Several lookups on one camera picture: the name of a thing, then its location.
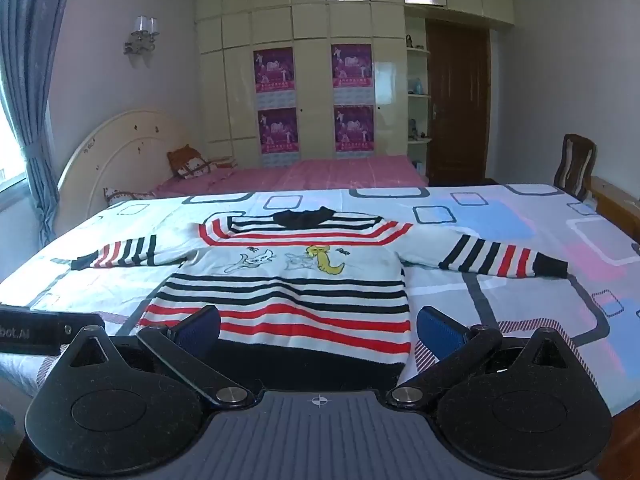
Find white corner shelf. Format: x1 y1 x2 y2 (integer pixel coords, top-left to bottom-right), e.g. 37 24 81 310
404 15 432 177

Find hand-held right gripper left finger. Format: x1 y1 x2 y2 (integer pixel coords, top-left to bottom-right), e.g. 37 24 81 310
67 305 256 406

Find orange patterned pillow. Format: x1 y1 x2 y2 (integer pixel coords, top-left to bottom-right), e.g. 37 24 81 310
166 145 236 181

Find brown wooden door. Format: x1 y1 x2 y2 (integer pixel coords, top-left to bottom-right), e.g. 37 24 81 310
425 19 492 187

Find wooden bed frame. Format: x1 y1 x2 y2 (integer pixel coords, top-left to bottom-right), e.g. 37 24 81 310
589 175 640 242

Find white patterned pillow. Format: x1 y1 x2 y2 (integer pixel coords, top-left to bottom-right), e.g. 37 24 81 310
103 187 152 207

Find pink bed sheet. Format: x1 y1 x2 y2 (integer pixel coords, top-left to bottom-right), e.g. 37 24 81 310
150 156 431 199

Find blue curtain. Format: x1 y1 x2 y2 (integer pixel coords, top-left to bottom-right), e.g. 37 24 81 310
0 0 79 257

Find striped knit sweater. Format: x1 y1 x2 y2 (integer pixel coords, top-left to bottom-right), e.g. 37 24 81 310
70 206 569 385

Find white patterned bed sheet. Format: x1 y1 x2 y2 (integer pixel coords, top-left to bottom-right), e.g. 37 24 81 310
0 184 640 417

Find wall lamp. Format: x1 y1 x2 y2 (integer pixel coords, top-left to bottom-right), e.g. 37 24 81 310
123 15 161 69

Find cream wardrobe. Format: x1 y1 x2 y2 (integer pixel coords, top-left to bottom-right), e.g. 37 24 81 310
194 0 516 172

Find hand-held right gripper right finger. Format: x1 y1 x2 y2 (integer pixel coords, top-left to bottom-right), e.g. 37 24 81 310
391 306 569 406

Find cream arched headboard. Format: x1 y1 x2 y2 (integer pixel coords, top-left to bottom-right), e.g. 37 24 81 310
56 109 191 233

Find purple wall poster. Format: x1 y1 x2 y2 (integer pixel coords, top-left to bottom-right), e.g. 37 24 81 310
333 104 376 153
253 47 295 94
257 107 301 168
331 43 374 90

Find wooden chair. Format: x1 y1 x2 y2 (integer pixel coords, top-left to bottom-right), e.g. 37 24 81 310
553 133 598 202

